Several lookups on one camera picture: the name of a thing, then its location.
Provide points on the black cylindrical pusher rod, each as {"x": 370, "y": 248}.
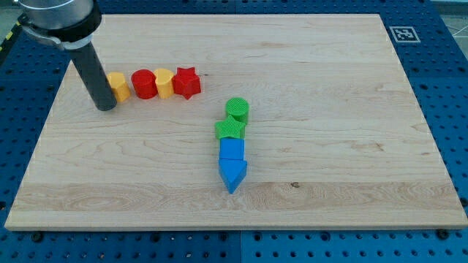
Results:
{"x": 90, "y": 69}

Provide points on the yellow hexagon block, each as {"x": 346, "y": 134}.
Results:
{"x": 119, "y": 86}

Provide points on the green star block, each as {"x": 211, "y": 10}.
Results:
{"x": 230, "y": 128}

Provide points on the blue cube block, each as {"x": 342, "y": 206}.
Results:
{"x": 232, "y": 149}

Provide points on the light wooden board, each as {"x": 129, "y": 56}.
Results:
{"x": 335, "y": 138}

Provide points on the green cylinder block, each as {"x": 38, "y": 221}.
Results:
{"x": 238, "y": 108}

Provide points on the yellow cylinder block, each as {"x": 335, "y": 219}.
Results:
{"x": 164, "y": 84}

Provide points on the red star block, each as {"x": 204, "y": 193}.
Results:
{"x": 186, "y": 82}

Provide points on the white fiducial marker tag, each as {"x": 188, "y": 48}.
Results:
{"x": 404, "y": 34}

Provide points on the red cylinder block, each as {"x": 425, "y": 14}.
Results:
{"x": 143, "y": 81}

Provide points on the blue triangle block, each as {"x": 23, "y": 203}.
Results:
{"x": 232, "y": 173}

